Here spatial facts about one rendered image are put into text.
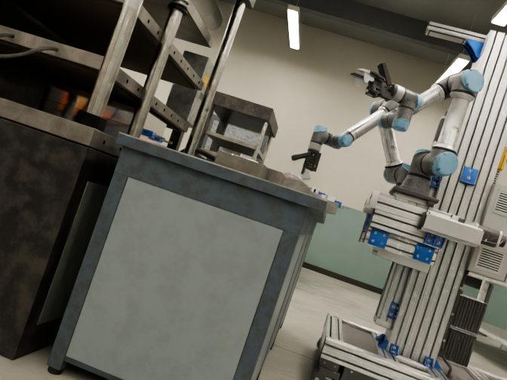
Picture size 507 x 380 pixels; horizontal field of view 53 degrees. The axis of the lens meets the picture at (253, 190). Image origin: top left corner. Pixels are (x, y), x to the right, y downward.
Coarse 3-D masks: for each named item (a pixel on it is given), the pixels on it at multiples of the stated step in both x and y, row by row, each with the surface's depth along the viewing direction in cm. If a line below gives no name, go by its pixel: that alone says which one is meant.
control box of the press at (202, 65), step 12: (192, 60) 299; (204, 60) 298; (204, 72) 299; (204, 84) 306; (168, 96) 299; (180, 96) 298; (192, 96) 297; (180, 108) 297; (192, 108) 298; (192, 120) 306; (180, 132) 308; (168, 144) 309
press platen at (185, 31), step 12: (144, 0) 244; (156, 0) 238; (168, 0) 233; (156, 12) 256; (168, 12) 250; (192, 12) 244; (180, 24) 262; (192, 24) 255; (180, 36) 283; (192, 36) 276; (204, 36) 271
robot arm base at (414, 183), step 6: (408, 174) 257; (414, 174) 253; (420, 174) 252; (408, 180) 255; (414, 180) 252; (420, 180) 252; (426, 180) 253; (402, 186) 255; (408, 186) 252; (414, 186) 251; (420, 186) 251; (426, 186) 253; (420, 192) 250; (426, 192) 251
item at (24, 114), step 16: (0, 112) 168; (16, 112) 167; (32, 112) 167; (32, 128) 204; (48, 128) 165; (64, 128) 165; (80, 128) 164; (80, 144) 193; (96, 144) 167; (112, 144) 179
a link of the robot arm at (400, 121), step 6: (402, 108) 236; (408, 108) 235; (390, 114) 244; (396, 114) 238; (402, 114) 235; (408, 114) 235; (390, 120) 242; (396, 120) 236; (402, 120) 235; (408, 120) 236; (390, 126) 245; (396, 126) 236; (402, 126) 235; (408, 126) 237
